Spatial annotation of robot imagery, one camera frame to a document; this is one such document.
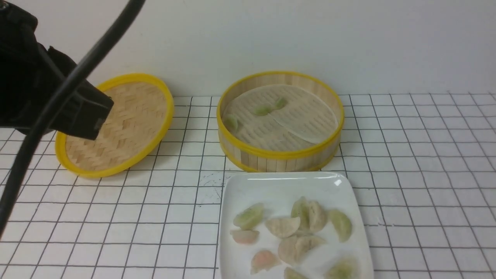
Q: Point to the green dumpling in steamer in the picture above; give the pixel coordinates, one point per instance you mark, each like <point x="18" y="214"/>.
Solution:
<point x="280" y="103"/>
<point x="262" y="110"/>
<point x="231" y="123"/>

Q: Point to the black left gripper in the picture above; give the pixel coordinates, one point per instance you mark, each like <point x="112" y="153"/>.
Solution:
<point x="30" y="75"/>

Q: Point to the beige dumpling on plate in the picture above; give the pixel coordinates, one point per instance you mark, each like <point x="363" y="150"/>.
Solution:
<point x="293" y="249"/>
<point x="283" y="227"/>
<point x="317" y="216"/>

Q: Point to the green dumpling on plate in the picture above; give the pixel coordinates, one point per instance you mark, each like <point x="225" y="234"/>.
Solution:
<point x="342" y="224"/>
<point x="300" y="209"/>
<point x="250" y="217"/>
<point x="344" y="268"/>

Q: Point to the white steamer liner paper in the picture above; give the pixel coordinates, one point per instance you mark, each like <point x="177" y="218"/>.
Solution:
<point x="304" y="122"/>

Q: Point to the white square plate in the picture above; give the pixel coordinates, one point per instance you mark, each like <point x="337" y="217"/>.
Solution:
<point x="278" y="192"/>

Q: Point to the bamboo steamer basket yellow rim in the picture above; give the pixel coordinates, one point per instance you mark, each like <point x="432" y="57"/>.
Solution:
<point x="253" y="159"/>

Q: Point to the checkered white tablecloth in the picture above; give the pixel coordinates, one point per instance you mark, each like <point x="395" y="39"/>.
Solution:
<point x="422" y="167"/>

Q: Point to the pale pink dumpling on plate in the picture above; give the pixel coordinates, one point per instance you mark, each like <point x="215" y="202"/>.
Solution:
<point x="244" y="237"/>

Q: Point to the bamboo steamer lid yellow rim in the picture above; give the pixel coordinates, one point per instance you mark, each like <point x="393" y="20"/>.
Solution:
<point x="140" y="118"/>

